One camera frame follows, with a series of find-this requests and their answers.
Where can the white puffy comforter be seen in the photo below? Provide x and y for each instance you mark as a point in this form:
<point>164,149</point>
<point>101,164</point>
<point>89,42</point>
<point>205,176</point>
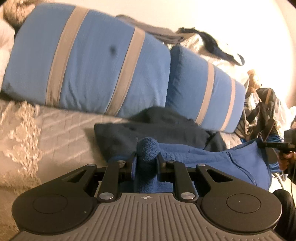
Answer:
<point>5,46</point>

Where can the brown teddy bear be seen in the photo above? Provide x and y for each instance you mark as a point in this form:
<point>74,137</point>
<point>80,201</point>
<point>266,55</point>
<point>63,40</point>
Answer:
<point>253,80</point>

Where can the person's dark trousers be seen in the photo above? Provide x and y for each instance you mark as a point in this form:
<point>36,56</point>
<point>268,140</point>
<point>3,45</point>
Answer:
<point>286,208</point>

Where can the person's right hand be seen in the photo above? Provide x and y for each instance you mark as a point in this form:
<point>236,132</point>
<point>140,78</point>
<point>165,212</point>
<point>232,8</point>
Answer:
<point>285,160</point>

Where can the blue grey-striped cushion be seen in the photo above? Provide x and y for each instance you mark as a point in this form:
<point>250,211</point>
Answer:
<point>192,92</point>

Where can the grey folded clothes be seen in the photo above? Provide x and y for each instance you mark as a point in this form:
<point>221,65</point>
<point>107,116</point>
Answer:
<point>157,31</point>

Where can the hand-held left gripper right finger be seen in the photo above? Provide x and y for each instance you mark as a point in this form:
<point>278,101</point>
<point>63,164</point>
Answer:
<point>160,165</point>

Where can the blue striped pillow with spot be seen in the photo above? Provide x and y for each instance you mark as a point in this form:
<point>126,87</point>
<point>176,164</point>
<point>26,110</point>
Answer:
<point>92,58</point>

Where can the blue and navy hoodie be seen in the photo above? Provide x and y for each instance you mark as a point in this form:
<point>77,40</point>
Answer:
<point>231,162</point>

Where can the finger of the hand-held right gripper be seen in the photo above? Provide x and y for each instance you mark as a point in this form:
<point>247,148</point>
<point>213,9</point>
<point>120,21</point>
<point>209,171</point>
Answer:
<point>272,145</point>

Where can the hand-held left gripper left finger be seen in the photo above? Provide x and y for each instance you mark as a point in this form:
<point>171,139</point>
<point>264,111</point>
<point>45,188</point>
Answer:
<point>133,166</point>

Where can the navy folded garment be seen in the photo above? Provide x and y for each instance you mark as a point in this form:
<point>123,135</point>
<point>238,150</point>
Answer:
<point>212,46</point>

